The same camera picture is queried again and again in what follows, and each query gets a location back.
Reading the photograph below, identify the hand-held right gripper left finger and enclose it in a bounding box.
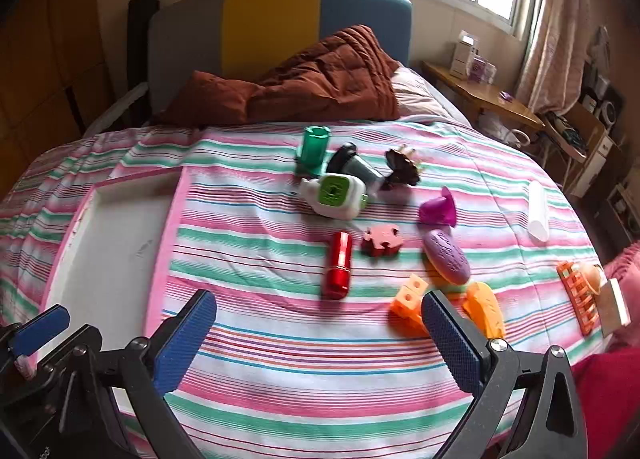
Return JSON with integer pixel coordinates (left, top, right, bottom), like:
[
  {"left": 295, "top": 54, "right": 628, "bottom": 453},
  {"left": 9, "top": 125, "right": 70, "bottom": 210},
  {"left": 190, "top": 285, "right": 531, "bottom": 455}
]
[{"left": 52, "top": 289, "right": 217, "bottom": 459}]

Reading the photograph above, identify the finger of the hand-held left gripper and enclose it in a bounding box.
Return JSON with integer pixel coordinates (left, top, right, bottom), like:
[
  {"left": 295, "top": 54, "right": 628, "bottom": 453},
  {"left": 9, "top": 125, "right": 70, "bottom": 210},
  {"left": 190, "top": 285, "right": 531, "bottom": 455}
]
[
  {"left": 0, "top": 304, "right": 71, "bottom": 357},
  {"left": 0, "top": 326, "right": 101, "bottom": 390}
]

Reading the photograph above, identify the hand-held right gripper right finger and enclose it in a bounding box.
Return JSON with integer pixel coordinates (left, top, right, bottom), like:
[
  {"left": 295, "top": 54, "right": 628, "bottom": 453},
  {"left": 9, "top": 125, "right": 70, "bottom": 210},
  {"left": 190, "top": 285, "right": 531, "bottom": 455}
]
[{"left": 421, "top": 289, "right": 588, "bottom": 459}]

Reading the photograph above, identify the yellow plastic toy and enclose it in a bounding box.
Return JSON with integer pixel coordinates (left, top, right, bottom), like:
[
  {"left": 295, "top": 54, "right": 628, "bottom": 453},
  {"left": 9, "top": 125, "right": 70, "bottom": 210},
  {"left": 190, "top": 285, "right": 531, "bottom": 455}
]
[{"left": 462, "top": 281, "right": 506, "bottom": 340}]

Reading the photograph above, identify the orange block toy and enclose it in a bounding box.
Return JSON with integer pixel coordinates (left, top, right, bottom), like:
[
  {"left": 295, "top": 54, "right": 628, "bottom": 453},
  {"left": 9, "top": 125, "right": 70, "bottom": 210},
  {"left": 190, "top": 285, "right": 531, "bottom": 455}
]
[{"left": 390, "top": 274, "right": 431, "bottom": 338}]

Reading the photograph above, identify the purple oval soap toy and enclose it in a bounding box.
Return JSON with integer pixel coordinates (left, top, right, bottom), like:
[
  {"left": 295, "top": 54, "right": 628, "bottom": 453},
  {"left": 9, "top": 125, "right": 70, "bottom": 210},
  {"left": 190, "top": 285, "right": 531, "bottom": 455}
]
[{"left": 422, "top": 229, "right": 472, "bottom": 285}]

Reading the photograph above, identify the pink tray box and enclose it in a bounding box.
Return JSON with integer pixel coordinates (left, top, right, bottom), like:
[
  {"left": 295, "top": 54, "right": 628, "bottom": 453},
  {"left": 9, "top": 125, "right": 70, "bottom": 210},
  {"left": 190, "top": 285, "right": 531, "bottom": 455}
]
[{"left": 22, "top": 169, "right": 193, "bottom": 380}]

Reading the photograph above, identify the red puzzle piece toy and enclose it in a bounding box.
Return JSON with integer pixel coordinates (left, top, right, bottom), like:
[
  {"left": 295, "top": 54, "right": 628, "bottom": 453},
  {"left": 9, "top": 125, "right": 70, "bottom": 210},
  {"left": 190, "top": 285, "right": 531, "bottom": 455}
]
[{"left": 361, "top": 224, "right": 402, "bottom": 257}]

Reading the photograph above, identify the magenta perforated dome toy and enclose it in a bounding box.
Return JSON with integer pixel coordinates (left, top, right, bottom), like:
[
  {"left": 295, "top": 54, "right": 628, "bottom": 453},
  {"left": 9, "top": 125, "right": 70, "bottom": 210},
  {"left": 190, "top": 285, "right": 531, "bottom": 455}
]
[{"left": 418, "top": 187, "right": 458, "bottom": 227}]

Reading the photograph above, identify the red metallic cylinder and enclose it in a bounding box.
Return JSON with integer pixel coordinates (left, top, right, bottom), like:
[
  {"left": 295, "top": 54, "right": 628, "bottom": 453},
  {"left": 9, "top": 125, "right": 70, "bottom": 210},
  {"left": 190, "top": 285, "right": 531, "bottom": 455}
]
[{"left": 322, "top": 231, "right": 353, "bottom": 301}]

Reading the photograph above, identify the dark brown flower-shaped toy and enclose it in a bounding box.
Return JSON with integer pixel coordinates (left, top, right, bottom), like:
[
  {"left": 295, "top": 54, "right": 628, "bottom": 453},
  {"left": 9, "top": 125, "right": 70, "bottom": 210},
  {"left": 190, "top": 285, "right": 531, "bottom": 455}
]
[{"left": 381, "top": 146, "right": 423, "bottom": 192}]

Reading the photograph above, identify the white green plastic device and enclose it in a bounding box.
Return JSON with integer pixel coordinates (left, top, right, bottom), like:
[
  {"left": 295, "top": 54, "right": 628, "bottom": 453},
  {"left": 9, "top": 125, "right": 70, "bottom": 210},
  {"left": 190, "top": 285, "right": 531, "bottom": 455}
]
[{"left": 298, "top": 173, "right": 371, "bottom": 220}]

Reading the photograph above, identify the grey black cylinder toy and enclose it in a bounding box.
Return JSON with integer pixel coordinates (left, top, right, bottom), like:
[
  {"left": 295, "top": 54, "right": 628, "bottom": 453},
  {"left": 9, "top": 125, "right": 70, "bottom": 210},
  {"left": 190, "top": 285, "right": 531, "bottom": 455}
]
[{"left": 326, "top": 143, "right": 388, "bottom": 192}]

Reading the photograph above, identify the green plastic cup toy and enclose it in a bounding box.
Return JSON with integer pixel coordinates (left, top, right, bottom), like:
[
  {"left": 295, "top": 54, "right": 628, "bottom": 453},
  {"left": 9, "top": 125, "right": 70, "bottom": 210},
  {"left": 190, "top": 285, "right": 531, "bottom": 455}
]
[{"left": 295, "top": 125, "right": 331, "bottom": 177}]

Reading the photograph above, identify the striped bedsheet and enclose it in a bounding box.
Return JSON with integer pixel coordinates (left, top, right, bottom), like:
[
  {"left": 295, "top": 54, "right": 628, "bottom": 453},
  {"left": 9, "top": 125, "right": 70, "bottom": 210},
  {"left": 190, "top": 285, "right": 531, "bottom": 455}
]
[{"left": 0, "top": 119, "right": 608, "bottom": 459}]

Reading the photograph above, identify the orange rack toy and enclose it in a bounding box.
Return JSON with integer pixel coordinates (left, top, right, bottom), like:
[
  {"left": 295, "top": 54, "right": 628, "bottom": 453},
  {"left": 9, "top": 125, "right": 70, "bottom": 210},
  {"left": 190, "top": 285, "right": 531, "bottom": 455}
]
[{"left": 556, "top": 261, "right": 601, "bottom": 336}]

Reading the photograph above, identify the beige egg toy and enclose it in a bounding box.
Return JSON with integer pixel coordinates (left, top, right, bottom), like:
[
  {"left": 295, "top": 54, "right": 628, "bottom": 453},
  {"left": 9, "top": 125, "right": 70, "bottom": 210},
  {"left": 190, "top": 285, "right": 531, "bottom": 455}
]
[{"left": 580, "top": 263, "right": 604, "bottom": 297}]

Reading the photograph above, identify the white plastic cylinder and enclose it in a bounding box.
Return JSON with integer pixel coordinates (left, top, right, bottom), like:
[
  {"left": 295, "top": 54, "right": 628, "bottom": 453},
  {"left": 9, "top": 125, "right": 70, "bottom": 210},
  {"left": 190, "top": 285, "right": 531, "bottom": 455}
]
[{"left": 528, "top": 180, "right": 550, "bottom": 243}]

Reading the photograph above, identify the white wooden block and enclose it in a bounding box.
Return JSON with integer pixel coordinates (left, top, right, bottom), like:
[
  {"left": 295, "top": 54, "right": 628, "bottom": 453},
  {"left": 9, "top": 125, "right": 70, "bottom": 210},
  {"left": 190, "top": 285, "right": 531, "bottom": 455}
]
[{"left": 597, "top": 278, "right": 632, "bottom": 338}]

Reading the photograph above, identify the red cloth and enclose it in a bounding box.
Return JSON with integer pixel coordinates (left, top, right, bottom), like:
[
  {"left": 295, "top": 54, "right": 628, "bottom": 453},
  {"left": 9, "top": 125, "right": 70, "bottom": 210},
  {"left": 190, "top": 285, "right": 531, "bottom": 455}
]
[{"left": 570, "top": 344, "right": 640, "bottom": 459}]

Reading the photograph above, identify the pink knitted blanket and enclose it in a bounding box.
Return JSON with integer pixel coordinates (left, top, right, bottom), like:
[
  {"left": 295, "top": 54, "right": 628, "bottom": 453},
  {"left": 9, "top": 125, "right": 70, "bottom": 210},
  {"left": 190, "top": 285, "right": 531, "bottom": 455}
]
[{"left": 602, "top": 241, "right": 640, "bottom": 340}]

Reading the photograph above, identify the cluttered wooden shelf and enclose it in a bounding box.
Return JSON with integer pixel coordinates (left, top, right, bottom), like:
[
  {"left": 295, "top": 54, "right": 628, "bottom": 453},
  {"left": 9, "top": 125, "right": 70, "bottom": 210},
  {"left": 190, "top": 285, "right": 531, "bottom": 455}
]
[{"left": 542, "top": 26, "right": 640, "bottom": 250}]

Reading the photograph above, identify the wooden side table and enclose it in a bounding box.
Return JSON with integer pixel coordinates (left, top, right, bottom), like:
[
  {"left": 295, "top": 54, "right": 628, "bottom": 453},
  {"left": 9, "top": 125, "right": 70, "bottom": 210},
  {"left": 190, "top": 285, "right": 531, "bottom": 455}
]
[{"left": 422, "top": 61, "right": 546, "bottom": 140}]

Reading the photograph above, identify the purple box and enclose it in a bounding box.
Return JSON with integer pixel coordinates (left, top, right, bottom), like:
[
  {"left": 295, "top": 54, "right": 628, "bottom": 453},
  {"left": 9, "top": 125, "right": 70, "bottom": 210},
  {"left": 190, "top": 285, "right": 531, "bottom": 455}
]
[{"left": 470, "top": 55, "right": 497, "bottom": 84}]

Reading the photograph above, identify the white box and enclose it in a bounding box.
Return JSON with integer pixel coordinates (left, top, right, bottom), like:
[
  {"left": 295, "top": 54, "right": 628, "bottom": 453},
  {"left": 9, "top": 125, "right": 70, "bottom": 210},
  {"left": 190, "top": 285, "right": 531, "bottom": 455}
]
[{"left": 449, "top": 30, "right": 480, "bottom": 80}]

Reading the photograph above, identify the brown quilt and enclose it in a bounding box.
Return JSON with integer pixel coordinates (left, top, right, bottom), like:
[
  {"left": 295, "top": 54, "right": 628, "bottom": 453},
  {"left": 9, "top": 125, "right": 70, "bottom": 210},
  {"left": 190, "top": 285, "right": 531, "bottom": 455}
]
[{"left": 155, "top": 25, "right": 401, "bottom": 128}]

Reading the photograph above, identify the beige patterned curtain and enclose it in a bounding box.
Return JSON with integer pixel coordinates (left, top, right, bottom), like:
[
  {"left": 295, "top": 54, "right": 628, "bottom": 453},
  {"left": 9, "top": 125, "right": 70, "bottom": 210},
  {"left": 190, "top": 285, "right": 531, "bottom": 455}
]
[{"left": 515, "top": 0, "right": 593, "bottom": 114}]

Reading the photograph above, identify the grey yellow blue headboard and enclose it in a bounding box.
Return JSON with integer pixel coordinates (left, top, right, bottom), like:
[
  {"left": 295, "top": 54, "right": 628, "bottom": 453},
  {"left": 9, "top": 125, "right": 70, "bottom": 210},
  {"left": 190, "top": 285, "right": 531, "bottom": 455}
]
[{"left": 146, "top": 0, "right": 413, "bottom": 114}]

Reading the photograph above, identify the white bed rail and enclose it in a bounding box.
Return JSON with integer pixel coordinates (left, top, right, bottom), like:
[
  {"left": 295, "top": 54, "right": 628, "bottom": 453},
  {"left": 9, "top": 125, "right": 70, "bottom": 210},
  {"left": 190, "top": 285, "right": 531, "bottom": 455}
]
[{"left": 82, "top": 81, "right": 151, "bottom": 137}]

